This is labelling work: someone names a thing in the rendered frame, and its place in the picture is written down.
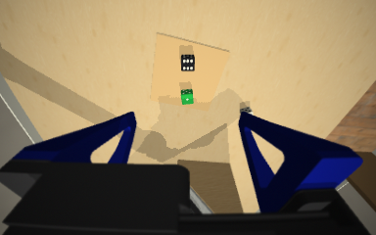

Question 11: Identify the black die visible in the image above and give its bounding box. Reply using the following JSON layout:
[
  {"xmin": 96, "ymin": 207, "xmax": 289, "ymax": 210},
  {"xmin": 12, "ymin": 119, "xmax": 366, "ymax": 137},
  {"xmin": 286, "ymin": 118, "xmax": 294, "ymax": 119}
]
[{"xmin": 181, "ymin": 55, "xmax": 195, "ymax": 71}]

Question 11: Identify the tan flat mat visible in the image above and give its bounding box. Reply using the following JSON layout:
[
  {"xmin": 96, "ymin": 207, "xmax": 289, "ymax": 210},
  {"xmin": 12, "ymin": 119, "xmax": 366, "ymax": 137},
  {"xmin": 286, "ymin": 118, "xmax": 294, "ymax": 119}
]
[{"xmin": 150, "ymin": 33, "xmax": 230, "ymax": 112}]

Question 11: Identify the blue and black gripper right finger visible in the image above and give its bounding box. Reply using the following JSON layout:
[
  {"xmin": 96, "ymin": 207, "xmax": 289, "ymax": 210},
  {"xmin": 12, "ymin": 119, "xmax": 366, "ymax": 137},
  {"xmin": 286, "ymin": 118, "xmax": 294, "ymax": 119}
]
[{"xmin": 238, "ymin": 112, "xmax": 363, "ymax": 212}]

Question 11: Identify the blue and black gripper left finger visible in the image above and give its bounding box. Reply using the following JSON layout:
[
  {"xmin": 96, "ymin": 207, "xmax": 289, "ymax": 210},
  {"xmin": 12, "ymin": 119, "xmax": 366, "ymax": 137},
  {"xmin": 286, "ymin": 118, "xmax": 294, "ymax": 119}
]
[{"xmin": 12, "ymin": 112, "xmax": 137, "ymax": 164}]

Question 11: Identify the green die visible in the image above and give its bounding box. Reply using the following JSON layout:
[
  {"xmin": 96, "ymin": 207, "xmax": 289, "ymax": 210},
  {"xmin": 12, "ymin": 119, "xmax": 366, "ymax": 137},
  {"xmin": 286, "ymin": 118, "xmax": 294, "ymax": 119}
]
[{"xmin": 181, "ymin": 89, "xmax": 194, "ymax": 105}]

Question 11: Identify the white die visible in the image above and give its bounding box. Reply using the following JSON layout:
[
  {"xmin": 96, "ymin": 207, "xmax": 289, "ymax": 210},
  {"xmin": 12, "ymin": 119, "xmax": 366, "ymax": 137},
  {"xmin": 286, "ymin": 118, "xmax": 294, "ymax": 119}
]
[{"xmin": 240, "ymin": 107, "xmax": 254, "ymax": 115}]

